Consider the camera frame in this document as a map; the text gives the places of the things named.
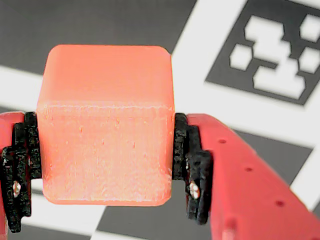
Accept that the orange-red gripper finger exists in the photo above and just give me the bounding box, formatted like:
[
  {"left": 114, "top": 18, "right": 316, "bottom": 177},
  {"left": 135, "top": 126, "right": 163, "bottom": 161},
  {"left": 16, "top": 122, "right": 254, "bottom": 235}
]
[
  {"left": 172, "top": 112, "right": 320, "bottom": 240},
  {"left": 0, "top": 111, "right": 42, "bottom": 233}
]

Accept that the orange cube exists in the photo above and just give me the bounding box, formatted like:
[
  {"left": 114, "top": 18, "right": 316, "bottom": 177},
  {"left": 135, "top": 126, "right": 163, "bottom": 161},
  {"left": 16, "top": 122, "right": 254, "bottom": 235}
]
[{"left": 36, "top": 44, "right": 175, "bottom": 207}]

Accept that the black white marker checkerboard mat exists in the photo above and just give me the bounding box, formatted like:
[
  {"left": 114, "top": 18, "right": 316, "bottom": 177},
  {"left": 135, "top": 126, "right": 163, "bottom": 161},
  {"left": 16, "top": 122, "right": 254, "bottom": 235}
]
[{"left": 0, "top": 0, "right": 320, "bottom": 240}]

